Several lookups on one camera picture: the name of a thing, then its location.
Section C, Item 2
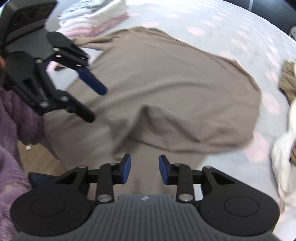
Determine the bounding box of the white garment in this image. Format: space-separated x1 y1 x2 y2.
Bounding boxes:
271 97 296 207

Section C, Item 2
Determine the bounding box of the stack of folded clothes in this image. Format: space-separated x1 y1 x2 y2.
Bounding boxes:
57 0 130 39

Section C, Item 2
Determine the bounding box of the brown striped garment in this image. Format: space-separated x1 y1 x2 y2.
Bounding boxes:
279 59 296 164

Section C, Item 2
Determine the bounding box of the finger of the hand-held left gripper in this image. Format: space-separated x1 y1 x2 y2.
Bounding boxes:
52 43 107 96
16 58 95 123

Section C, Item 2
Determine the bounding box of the person's left forearm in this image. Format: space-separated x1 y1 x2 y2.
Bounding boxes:
0 89 45 145

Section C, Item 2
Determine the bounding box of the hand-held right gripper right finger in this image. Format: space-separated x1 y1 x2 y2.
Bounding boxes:
159 155 235 204

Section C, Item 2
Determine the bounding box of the grey pink-dotted blanket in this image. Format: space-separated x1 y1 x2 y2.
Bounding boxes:
45 0 296 223

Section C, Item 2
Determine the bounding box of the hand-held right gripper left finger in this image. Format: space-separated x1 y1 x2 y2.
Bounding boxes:
55 153 132 204

